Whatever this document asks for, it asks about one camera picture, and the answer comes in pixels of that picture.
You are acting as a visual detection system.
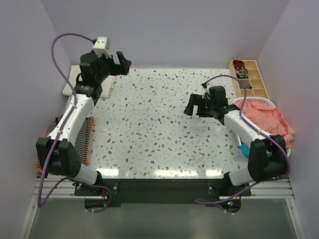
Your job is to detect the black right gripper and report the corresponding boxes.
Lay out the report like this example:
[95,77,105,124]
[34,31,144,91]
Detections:
[183,94,215,118]

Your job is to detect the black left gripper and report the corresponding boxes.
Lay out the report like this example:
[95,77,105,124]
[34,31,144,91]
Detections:
[96,52,131,84]

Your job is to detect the white floral print t-shirt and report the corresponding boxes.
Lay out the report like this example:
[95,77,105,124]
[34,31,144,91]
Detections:
[62,65,119,99]

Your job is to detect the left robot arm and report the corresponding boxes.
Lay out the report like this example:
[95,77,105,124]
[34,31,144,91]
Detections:
[36,51,132,195]

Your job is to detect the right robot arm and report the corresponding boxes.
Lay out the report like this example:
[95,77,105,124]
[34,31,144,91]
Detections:
[184,86,291,196]

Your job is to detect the white plastic laundry basket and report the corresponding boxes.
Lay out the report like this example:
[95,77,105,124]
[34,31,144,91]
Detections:
[233,97,292,160]

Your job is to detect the grey rolled socks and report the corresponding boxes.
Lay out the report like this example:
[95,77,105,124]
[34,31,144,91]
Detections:
[239,79,252,89]

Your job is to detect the pink black rolled socks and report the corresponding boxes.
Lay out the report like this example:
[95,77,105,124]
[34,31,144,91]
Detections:
[235,67,249,79]

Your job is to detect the red black rolled socks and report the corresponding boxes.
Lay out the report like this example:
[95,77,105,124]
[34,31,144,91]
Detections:
[232,60,246,69]

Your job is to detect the wooden compartment organizer box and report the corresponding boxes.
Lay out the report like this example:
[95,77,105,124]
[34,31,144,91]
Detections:
[229,60,270,100]

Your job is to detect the teal garment in basket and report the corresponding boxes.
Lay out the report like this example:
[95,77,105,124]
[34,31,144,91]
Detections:
[238,144,250,159]

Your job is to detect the salmon orange garment in basket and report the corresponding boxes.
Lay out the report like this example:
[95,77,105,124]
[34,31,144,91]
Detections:
[235,101,296,149]

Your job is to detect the black white striped folded shirt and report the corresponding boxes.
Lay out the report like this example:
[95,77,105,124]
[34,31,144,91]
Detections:
[36,115,93,168]

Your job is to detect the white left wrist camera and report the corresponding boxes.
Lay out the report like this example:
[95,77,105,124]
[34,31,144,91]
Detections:
[93,37,111,58]

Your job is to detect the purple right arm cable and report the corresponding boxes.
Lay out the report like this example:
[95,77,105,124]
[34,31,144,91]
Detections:
[195,74,292,214]

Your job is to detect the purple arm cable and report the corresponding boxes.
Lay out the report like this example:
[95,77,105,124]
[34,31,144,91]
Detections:
[37,33,112,213]
[195,74,292,214]

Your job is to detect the aluminium table frame rail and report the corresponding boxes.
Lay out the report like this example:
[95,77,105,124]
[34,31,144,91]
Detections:
[32,177,296,200]

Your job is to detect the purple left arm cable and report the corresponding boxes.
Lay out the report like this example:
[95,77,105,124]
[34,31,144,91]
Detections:
[37,33,112,213]

